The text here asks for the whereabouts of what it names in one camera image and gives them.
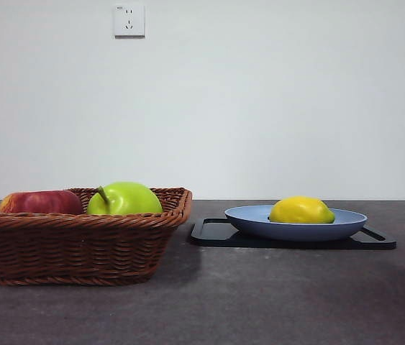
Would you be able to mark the yellow lemon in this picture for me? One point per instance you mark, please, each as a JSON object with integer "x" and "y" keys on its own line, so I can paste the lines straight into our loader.
{"x": 301, "y": 210}

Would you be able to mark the light blue plate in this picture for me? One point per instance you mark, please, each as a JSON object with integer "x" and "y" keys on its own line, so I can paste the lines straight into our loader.
{"x": 295, "y": 231}

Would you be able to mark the brown wicker basket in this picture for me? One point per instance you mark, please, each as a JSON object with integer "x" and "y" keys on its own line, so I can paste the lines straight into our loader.
{"x": 80, "y": 248}

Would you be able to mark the black rectangular tray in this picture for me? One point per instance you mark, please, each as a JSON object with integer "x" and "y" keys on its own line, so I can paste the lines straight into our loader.
{"x": 209, "y": 240}

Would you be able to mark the green apple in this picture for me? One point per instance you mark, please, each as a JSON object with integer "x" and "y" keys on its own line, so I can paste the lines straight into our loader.
{"x": 130, "y": 201}

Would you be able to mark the red apple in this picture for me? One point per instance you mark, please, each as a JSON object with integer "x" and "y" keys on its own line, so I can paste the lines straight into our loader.
{"x": 42, "y": 203}

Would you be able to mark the white wall socket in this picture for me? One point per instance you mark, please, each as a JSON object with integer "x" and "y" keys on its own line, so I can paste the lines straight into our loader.
{"x": 129, "y": 21}

